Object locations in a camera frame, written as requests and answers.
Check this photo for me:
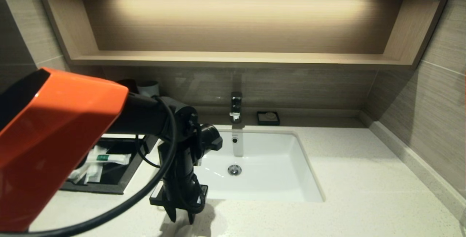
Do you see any black drawer of box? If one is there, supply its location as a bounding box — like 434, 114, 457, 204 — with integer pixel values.
60, 137, 150, 195

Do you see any toothbrush packet dark green band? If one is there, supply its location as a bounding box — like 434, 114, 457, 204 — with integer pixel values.
86, 153, 132, 166

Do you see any long clear packet green print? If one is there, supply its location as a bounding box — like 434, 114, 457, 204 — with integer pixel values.
86, 145, 108, 184

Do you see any clear plastic packet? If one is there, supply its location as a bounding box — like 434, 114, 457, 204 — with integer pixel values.
67, 163, 90, 185

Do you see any white ceramic sink basin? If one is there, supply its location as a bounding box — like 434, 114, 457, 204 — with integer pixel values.
197, 128, 325, 203

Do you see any chrome faucet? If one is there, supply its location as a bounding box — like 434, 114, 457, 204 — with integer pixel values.
229, 91, 244, 123

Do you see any black soap dish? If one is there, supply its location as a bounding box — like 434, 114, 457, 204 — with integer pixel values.
257, 111, 281, 126

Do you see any white cup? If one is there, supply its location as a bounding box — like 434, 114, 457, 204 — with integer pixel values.
138, 81, 160, 98

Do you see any black cup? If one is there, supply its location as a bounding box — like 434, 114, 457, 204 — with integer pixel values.
116, 79, 139, 94

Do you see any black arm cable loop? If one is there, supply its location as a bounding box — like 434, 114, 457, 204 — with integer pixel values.
0, 96, 178, 237

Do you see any wooden wall shelf niche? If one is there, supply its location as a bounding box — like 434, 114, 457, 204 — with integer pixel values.
33, 0, 452, 70

